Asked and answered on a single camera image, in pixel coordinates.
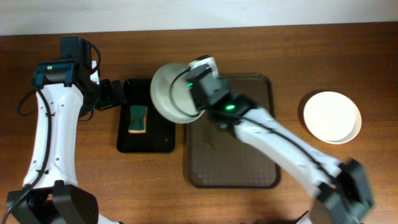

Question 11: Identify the black rectangular tray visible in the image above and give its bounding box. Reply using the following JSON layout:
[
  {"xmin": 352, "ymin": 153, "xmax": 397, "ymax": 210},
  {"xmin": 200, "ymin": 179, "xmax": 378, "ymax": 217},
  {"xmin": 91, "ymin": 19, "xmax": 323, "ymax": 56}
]
[{"xmin": 116, "ymin": 79, "xmax": 175, "ymax": 153}]

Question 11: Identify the white plate top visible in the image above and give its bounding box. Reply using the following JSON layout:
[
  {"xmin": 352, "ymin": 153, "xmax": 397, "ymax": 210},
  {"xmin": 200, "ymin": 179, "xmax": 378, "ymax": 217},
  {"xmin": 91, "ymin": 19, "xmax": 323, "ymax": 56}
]
[{"xmin": 306, "ymin": 93, "xmax": 363, "ymax": 145}]

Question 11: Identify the brown serving tray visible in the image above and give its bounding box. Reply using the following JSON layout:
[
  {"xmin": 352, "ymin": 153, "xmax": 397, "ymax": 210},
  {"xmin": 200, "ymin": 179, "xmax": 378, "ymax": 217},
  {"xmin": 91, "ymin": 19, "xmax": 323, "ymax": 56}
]
[{"xmin": 185, "ymin": 73, "xmax": 282, "ymax": 189}]

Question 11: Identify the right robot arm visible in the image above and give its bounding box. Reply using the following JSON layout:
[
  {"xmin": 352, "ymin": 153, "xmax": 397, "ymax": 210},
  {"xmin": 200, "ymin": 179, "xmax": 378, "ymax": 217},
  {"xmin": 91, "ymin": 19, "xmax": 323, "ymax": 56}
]
[{"xmin": 185, "ymin": 64, "xmax": 374, "ymax": 223}]

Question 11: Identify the green and yellow sponge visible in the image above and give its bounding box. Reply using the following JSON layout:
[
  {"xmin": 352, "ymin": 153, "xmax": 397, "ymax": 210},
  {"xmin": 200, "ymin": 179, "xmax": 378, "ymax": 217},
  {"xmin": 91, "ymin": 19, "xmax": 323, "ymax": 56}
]
[{"xmin": 128, "ymin": 105, "xmax": 147, "ymax": 134}]

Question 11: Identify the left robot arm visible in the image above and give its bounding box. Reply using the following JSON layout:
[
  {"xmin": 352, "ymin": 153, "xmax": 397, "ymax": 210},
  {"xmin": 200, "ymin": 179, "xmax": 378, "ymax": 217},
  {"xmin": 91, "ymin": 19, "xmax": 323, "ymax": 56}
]
[{"xmin": 2, "ymin": 59, "xmax": 111, "ymax": 223}]

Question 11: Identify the pale blue plate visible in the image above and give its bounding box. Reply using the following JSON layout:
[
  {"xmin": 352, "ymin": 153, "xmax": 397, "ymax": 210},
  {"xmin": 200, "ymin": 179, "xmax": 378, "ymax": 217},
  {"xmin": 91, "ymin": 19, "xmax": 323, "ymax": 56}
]
[{"xmin": 150, "ymin": 63, "xmax": 204, "ymax": 124}]

